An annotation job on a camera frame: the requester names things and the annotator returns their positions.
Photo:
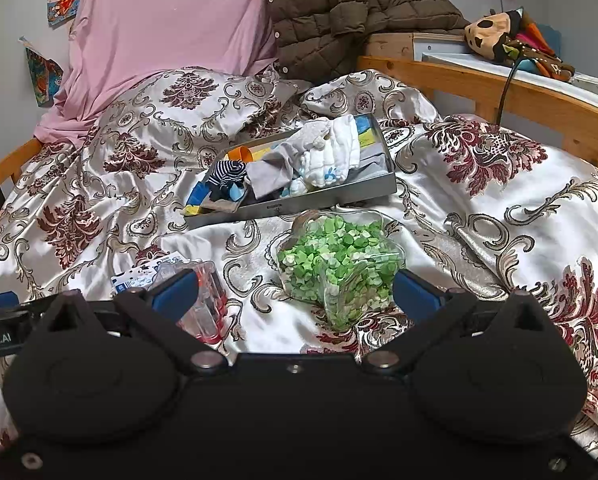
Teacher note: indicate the navy striped sock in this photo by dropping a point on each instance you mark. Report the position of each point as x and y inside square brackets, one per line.
[226, 172]

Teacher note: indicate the plush doll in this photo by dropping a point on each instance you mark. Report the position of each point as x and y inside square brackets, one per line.
[489, 32]

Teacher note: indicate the patterned satin quilt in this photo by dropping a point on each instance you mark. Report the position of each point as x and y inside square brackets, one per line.
[479, 235]

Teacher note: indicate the colourful cartoon picture tray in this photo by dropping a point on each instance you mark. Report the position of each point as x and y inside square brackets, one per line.
[304, 200]

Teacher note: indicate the white gauze cloth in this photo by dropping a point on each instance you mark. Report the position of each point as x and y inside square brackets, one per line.
[329, 160]

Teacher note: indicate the striped baby cloth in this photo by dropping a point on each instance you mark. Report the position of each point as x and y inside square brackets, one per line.
[298, 187]

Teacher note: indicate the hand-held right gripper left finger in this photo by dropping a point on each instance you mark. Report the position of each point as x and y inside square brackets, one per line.
[176, 290]

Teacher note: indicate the clear bag of green pieces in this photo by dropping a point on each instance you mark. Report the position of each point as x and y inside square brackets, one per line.
[339, 260]

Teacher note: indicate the kite shaped wall poster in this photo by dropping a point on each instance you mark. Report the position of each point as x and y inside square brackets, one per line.
[41, 77]

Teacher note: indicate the pink bedsheet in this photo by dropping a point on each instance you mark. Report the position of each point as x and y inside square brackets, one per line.
[169, 25]

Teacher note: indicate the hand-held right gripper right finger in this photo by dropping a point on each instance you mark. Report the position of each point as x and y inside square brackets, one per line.
[414, 292]

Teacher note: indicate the clear plastic box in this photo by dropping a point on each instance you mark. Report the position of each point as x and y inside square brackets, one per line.
[206, 310]

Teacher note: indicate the brown puffer jacket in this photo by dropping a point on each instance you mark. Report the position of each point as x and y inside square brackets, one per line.
[339, 15]

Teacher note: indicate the grey cloth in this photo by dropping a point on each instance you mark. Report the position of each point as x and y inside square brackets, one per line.
[271, 175]

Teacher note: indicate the teal cloth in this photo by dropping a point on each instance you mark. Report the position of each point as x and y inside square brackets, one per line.
[549, 35]

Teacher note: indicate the blue white packet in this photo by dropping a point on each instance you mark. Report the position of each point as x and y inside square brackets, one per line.
[134, 277]

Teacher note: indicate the orange cloth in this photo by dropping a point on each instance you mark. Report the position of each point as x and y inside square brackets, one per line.
[241, 152]

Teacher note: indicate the wooden bed frame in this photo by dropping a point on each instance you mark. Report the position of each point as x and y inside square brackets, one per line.
[554, 105]

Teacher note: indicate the white mattress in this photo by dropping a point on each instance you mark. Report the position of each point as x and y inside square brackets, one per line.
[444, 45]

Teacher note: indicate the white fluffy sock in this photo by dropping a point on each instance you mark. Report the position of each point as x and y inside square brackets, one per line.
[311, 135]

